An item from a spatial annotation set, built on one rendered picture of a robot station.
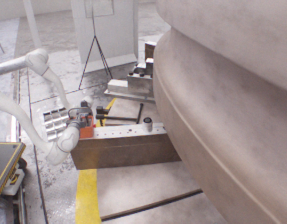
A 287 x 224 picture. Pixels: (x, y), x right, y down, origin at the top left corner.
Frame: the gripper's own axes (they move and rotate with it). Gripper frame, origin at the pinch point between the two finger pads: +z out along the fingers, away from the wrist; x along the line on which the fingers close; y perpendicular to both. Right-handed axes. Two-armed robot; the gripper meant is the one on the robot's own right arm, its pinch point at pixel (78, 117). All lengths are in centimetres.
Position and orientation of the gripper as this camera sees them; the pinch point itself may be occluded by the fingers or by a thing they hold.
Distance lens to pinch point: 149.9
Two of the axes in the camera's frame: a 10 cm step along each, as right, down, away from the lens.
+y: -0.3, -9.1, -4.1
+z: -1.2, -4.1, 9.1
